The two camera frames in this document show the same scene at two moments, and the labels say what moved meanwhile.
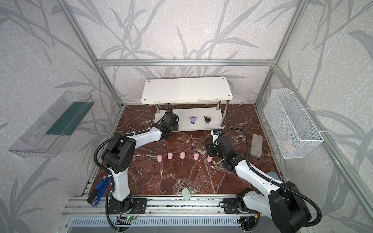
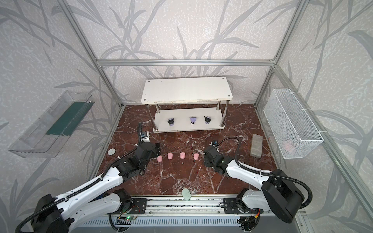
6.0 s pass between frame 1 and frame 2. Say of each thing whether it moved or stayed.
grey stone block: stayed
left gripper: moved
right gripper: moved
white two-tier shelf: stayed
